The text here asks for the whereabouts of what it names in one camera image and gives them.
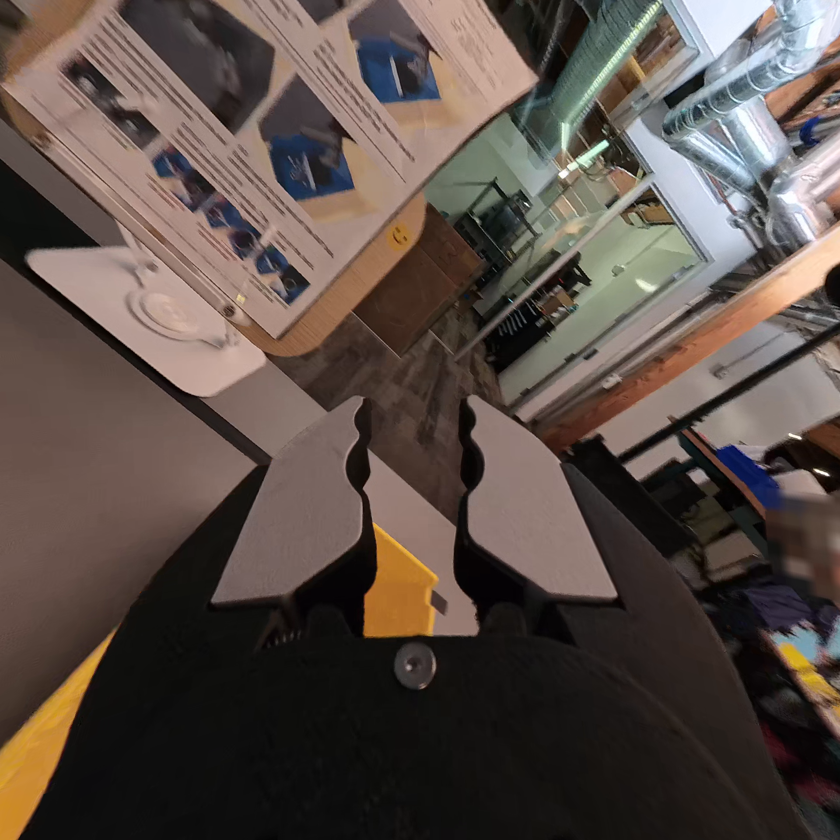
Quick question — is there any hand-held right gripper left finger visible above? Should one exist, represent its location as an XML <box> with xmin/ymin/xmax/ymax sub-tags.
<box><xmin>210</xmin><ymin>395</ymin><xmax>378</xmax><ymax>634</ymax></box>

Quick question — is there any wooden display board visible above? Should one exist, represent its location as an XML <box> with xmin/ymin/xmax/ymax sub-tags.
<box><xmin>0</xmin><ymin>0</ymin><xmax>429</xmax><ymax>360</ymax></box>

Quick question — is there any wooden top workbench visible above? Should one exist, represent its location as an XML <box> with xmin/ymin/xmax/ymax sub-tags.
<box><xmin>668</xmin><ymin>413</ymin><xmax>840</xmax><ymax>526</ymax></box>

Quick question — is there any black pole stand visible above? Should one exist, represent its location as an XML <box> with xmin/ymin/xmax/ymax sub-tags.
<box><xmin>616</xmin><ymin>262</ymin><xmax>840</xmax><ymax>465</ymax></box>

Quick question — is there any silver ceiling ductwork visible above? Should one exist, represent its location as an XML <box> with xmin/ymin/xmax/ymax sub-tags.
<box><xmin>661</xmin><ymin>0</ymin><xmax>840</xmax><ymax>245</ymax></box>

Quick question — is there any pile of colourful cloth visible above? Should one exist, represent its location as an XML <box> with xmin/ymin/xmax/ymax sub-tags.
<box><xmin>705</xmin><ymin>577</ymin><xmax>840</xmax><ymax>818</ymax></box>

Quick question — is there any blue storage bin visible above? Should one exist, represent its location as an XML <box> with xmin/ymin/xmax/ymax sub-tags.
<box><xmin>714</xmin><ymin>444</ymin><xmax>790</xmax><ymax>511</ymax></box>

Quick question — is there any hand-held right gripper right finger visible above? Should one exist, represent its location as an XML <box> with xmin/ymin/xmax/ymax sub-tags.
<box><xmin>455</xmin><ymin>395</ymin><xmax>619</xmax><ymax>632</ymax></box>

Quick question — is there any printed instruction sheet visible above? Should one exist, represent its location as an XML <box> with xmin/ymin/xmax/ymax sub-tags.
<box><xmin>0</xmin><ymin>0</ymin><xmax>541</xmax><ymax>342</ymax></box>

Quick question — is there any yellow plastic bin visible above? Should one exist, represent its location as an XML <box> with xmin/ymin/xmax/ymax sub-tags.
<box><xmin>0</xmin><ymin>521</ymin><xmax>441</xmax><ymax>807</ymax></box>

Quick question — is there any brown cardboard box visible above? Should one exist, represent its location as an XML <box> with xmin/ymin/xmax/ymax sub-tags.
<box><xmin>353</xmin><ymin>203</ymin><xmax>490</xmax><ymax>360</ymax></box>

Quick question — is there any white stand base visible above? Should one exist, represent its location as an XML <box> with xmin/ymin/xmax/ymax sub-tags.
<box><xmin>25</xmin><ymin>245</ymin><xmax>268</xmax><ymax>399</ymax></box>

